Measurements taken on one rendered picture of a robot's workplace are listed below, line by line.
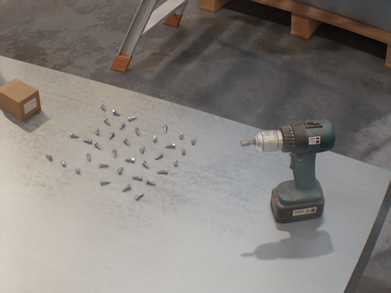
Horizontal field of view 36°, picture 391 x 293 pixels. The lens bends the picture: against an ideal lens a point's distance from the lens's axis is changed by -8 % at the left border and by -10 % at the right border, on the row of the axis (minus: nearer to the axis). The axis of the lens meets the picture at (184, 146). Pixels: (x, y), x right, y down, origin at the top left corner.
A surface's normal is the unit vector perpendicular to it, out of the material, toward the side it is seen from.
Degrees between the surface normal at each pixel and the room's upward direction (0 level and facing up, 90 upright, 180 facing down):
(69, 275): 0
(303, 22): 90
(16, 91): 0
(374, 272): 0
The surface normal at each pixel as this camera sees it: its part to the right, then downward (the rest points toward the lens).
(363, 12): -0.53, 0.54
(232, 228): -0.02, -0.78
